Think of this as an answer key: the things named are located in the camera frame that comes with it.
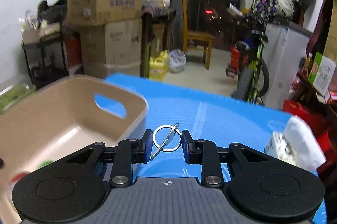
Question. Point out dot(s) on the clear tape roll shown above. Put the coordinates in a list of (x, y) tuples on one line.
[(18, 176)]

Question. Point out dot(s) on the green lidded plastic container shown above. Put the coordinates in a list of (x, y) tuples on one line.
[(15, 93)]

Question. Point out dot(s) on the black metal shelf rack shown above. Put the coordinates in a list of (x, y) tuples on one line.
[(47, 74)]

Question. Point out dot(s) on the yellow detergent jug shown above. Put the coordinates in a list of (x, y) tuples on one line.
[(159, 66)]

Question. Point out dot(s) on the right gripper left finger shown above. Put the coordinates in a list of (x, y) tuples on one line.
[(130, 152)]

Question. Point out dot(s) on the red bucket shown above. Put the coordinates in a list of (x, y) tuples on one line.
[(238, 57)]

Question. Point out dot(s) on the white freezer cabinet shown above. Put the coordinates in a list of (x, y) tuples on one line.
[(282, 55)]

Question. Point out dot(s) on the lower wrapped cardboard box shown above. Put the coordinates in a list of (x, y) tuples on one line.
[(101, 70)]

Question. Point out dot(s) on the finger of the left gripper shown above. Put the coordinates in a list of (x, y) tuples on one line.
[(1, 163)]

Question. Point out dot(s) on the green round tin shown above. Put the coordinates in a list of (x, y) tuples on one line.
[(45, 163)]

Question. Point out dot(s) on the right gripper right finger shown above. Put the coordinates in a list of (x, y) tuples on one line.
[(204, 153)]

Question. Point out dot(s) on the white green product box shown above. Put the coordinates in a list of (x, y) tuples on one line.
[(322, 71)]

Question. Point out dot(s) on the white tissue box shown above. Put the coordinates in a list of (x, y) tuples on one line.
[(296, 145)]

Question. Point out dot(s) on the green black bicycle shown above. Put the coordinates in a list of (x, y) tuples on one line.
[(253, 75)]

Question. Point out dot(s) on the grey plastic bag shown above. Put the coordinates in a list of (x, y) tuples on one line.
[(177, 60)]

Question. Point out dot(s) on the wooden chair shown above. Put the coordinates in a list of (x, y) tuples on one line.
[(196, 40)]

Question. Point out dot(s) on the middle stacked cardboard box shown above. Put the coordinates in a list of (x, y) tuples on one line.
[(114, 44)]

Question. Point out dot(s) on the beige plastic storage bin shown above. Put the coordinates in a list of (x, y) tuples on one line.
[(60, 119)]

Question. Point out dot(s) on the blue silicone baking mat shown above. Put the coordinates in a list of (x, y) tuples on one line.
[(208, 116)]

